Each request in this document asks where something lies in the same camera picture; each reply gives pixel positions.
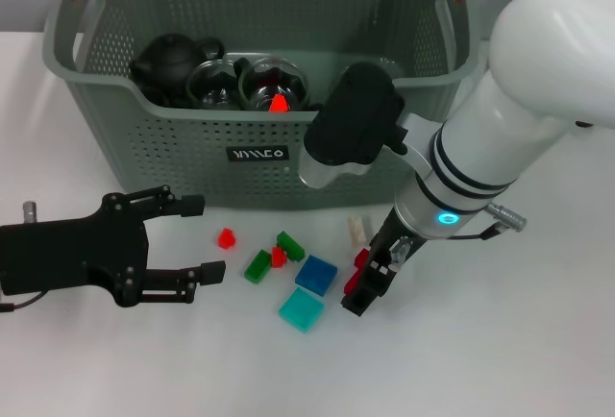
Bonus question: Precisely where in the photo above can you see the dark red curved brick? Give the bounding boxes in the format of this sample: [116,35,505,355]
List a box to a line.
[344,251,371,294]

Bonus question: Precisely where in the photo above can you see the cream long building brick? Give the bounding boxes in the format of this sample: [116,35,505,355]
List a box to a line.
[346,216,371,247]

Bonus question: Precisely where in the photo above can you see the small green building brick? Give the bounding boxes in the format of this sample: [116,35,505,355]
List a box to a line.
[243,249,273,285]

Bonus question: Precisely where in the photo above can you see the teal square building plate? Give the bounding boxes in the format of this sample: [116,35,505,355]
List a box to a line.
[277,286,326,334]

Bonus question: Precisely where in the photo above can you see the blue square building plate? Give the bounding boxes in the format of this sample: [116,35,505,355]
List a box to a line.
[294,254,339,298]

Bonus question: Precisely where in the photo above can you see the grey-green perforated storage bin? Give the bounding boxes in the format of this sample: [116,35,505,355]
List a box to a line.
[42,0,481,210]

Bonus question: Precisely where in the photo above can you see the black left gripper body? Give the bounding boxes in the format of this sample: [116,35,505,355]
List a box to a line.
[0,194,149,309]

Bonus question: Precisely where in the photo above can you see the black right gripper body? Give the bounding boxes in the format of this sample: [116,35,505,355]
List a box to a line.
[367,208,424,269]

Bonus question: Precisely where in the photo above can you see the black clay teapot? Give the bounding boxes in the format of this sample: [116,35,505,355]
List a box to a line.
[129,32,227,96]

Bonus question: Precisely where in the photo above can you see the long green building brick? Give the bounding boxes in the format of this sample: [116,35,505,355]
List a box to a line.
[276,231,307,262]

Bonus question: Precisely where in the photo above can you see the grey left gripper cable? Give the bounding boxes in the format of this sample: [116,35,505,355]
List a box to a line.
[0,201,47,312]

